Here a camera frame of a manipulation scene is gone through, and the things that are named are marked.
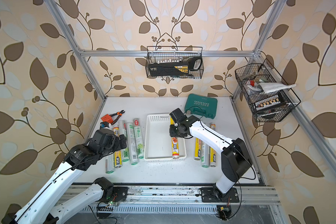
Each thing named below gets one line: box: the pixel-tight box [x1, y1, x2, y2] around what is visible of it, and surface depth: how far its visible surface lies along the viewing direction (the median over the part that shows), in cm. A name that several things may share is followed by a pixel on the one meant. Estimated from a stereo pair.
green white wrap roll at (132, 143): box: [126, 122, 139, 166], surface depth 88 cm
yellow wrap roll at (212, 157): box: [209, 146, 217, 168], surface depth 86 cm
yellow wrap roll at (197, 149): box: [194, 137, 202, 161], surface depth 90 cm
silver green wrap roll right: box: [200, 140, 210, 168], surface depth 86 cm
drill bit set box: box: [252, 93, 285, 113], surface depth 69 cm
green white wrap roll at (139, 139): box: [133, 118, 145, 160], surface depth 93 cm
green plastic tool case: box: [184, 93, 218, 119], surface depth 112 cm
